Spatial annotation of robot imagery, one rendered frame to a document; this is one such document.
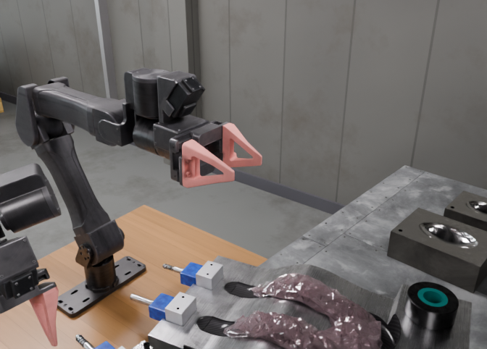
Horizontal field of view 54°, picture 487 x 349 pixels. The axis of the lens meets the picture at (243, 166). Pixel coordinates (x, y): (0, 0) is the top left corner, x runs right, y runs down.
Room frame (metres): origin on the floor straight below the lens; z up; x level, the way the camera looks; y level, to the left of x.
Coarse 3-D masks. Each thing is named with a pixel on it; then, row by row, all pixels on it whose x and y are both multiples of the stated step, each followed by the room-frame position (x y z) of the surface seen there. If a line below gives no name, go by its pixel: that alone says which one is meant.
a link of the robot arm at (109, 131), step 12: (132, 72) 0.70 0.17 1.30; (144, 72) 0.70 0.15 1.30; (156, 72) 0.70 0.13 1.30; (168, 72) 0.71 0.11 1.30; (132, 84) 0.70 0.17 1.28; (144, 84) 0.67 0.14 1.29; (156, 84) 0.67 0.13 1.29; (132, 96) 0.70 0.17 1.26; (144, 96) 0.67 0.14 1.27; (156, 96) 0.67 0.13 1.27; (132, 108) 0.70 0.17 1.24; (144, 108) 0.67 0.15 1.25; (156, 108) 0.67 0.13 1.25; (108, 120) 0.71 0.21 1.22; (132, 120) 0.71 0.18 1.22; (108, 132) 0.71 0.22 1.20; (120, 132) 0.69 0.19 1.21; (132, 132) 0.71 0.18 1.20; (120, 144) 0.69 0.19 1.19
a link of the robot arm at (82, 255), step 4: (124, 236) 0.84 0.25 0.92; (84, 244) 0.79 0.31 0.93; (80, 248) 0.79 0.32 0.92; (84, 248) 0.78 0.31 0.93; (88, 248) 0.78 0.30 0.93; (80, 252) 0.79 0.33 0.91; (84, 252) 0.78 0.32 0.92; (88, 252) 0.77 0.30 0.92; (92, 252) 0.78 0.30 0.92; (76, 256) 0.80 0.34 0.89; (80, 256) 0.79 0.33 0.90; (84, 256) 0.78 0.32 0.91; (88, 256) 0.77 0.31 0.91; (92, 256) 0.78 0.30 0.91; (76, 260) 0.80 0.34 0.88; (80, 260) 0.79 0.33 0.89; (84, 260) 0.78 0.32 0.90; (88, 260) 0.77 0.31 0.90; (80, 264) 0.79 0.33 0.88; (84, 264) 0.79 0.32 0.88; (88, 264) 0.78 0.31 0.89
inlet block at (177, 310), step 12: (144, 300) 0.71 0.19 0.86; (156, 300) 0.70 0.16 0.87; (168, 300) 0.70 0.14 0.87; (180, 300) 0.68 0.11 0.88; (192, 300) 0.68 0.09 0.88; (156, 312) 0.67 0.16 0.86; (168, 312) 0.66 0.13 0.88; (180, 312) 0.65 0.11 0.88; (192, 312) 0.68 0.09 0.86; (180, 324) 0.65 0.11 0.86
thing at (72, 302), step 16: (112, 256) 0.83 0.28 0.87; (128, 256) 0.92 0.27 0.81; (96, 272) 0.80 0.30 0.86; (112, 272) 0.82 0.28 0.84; (128, 272) 0.86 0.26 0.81; (80, 288) 0.81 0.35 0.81; (96, 288) 0.80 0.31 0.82; (112, 288) 0.81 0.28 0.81; (64, 304) 0.76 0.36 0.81; (80, 304) 0.76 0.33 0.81
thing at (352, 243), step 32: (384, 192) 1.25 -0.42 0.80; (416, 192) 1.25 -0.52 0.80; (448, 192) 1.25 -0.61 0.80; (480, 192) 1.25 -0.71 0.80; (320, 224) 1.07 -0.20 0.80; (352, 224) 1.07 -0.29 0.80; (384, 224) 1.07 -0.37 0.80; (288, 256) 0.93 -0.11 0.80; (320, 256) 0.93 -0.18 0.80; (352, 256) 0.93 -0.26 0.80; (384, 256) 0.93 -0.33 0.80; (384, 288) 0.82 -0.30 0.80; (448, 288) 0.82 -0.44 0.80; (480, 288) 0.82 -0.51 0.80; (480, 320) 0.72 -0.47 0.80
